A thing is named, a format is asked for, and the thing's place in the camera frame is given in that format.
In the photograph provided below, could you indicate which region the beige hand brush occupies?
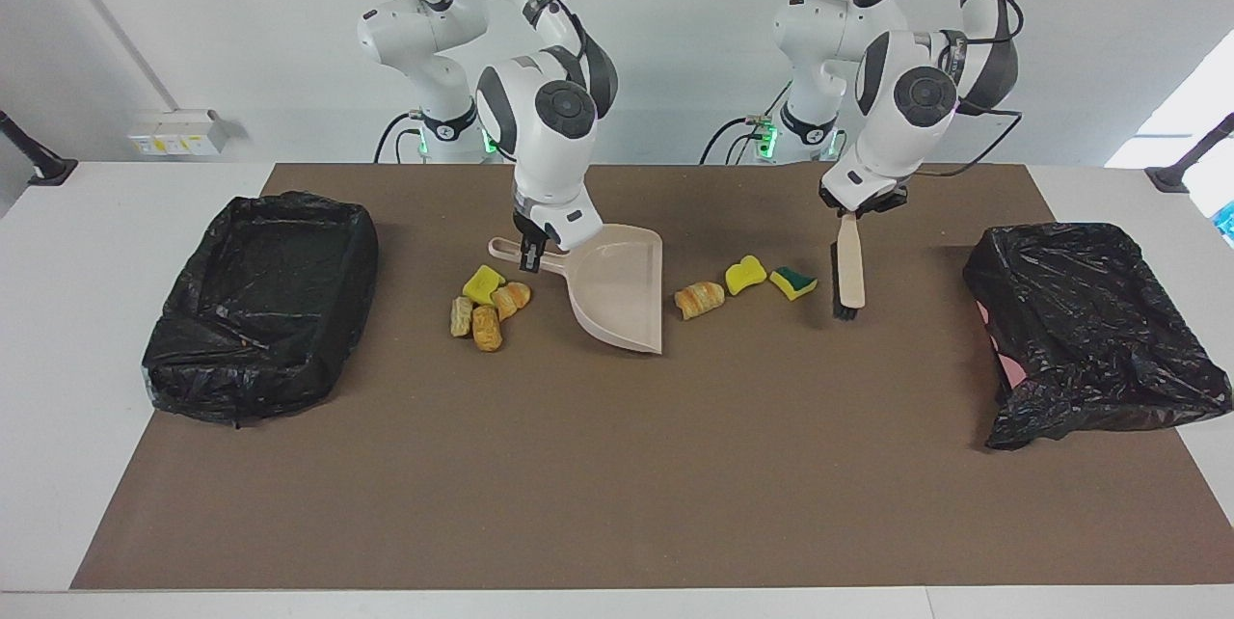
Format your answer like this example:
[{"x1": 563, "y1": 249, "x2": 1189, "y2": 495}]
[{"x1": 831, "y1": 212, "x2": 867, "y2": 321}]

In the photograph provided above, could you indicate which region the striped toy bread piece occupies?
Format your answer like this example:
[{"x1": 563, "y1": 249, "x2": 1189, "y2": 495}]
[
  {"x1": 674, "y1": 281, "x2": 726, "y2": 321},
  {"x1": 492, "y1": 282, "x2": 533, "y2": 321}
]

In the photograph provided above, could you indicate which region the pink bin with black bag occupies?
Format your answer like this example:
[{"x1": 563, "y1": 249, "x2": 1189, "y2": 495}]
[{"x1": 962, "y1": 222, "x2": 1234, "y2": 451}]

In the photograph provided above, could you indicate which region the black base cable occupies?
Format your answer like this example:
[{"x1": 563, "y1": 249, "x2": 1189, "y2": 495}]
[
  {"x1": 372, "y1": 111, "x2": 425, "y2": 165},
  {"x1": 698, "y1": 79, "x2": 793, "y2": 166}
]

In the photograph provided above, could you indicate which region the black camera stand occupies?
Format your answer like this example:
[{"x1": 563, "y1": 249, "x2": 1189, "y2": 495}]
[
  {"x1": 0, "y1": 108, "x2": 80, "y2": 187},
  {"x1": 1145, "y1": 113, "x2": 1234, "y2": 194}
]

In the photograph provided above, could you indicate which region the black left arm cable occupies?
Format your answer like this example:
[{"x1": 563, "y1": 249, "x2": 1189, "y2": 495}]
[{"x1": 841, "y1": 0, "x2": 1025, "y2": 178}]

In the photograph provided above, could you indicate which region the white wall socket box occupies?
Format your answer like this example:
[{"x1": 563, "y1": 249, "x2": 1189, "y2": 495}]
[{"x1": 128, "y1": 110, "x2": 230, "y2": 157}]

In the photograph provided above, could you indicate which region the brown round toy bread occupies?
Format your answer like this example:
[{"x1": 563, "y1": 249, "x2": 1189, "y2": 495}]
[{"x1": 470, "y1": 304, "x2": 504, "y2": 353}]

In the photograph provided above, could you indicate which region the green and yellow sponge piece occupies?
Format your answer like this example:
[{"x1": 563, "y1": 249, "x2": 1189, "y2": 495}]
[{"x1": 769, "y1": 266, "x2": 818, "y2": 302}]

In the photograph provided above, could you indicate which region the rectangular bin with black bag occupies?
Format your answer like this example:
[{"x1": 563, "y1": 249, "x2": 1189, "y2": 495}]
[{"x1": 142, "y1": 192, "x2": 380, "y2": 429}]

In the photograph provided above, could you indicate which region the brown table mat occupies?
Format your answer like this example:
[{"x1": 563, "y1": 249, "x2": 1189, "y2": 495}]
[{"x1": 69, "y1": 163, "x2": 1234, "y2": 591}]

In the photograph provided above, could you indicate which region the beige plastic dustpan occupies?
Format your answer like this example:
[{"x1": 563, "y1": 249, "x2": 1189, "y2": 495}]
[{"x1": 487, "y1": 224, "x2": 666, "y2": 356}]

